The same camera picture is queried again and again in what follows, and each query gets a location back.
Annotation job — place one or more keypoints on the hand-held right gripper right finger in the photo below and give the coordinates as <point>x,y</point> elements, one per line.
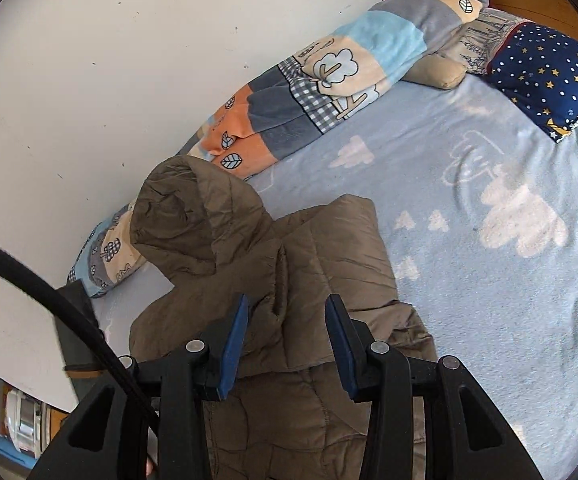
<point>343,352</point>

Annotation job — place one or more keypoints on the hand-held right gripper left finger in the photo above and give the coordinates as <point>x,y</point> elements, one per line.
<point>231,347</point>

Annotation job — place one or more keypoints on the brown quilted hooded jacket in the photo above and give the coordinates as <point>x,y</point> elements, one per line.
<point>319,260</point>

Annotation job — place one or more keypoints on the light blue cloud bed sheet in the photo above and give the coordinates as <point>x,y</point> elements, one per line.
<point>469,310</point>

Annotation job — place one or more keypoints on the white appliance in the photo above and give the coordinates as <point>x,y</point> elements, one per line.
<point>24,415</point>

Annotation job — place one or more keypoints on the beige printed pillow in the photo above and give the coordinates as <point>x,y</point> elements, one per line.
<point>439,72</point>

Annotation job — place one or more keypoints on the patchwork fleece blanket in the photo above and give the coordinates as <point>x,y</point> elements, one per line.
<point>369,40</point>

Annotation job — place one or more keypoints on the navy star pillow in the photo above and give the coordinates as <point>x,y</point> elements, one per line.
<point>544,70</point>

